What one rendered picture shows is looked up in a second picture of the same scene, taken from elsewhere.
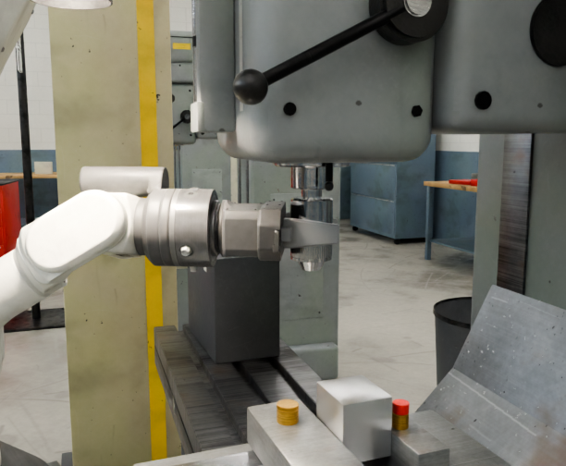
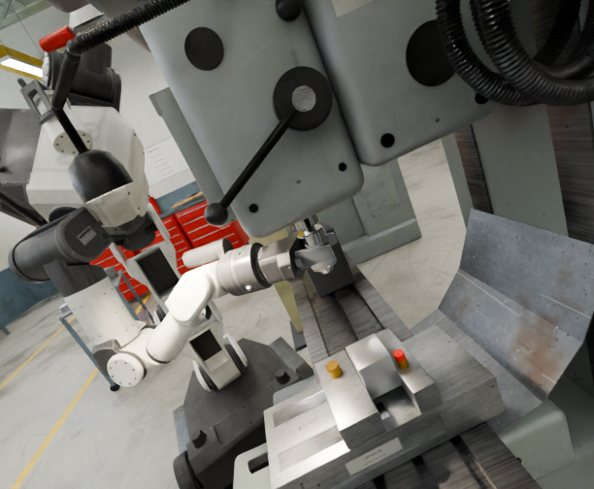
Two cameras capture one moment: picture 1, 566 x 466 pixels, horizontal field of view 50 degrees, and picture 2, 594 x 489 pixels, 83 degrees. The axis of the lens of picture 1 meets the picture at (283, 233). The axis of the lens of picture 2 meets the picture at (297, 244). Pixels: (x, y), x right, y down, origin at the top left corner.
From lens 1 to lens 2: 0.26 m
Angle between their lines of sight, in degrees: 20
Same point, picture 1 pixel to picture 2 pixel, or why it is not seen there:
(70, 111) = not seen: hidden behind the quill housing
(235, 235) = (270, 273)
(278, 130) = (253, 223)
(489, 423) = (487, 307)
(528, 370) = (506, 269)
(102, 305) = not seen: hidden behind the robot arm
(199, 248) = (254, 284)
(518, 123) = (424, 141)
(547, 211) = (491, 156)
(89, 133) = not seen: hidden behind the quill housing
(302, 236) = (310, 259)
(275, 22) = (218, 158)
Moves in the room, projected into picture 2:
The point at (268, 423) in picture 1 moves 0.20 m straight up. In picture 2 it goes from (324, 377) to (273, 276)
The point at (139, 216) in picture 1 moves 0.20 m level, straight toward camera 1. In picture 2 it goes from (218, 276) to (190, 341)
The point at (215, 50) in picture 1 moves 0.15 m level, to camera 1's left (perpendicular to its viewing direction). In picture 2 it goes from (205, 177) to (130, 210)
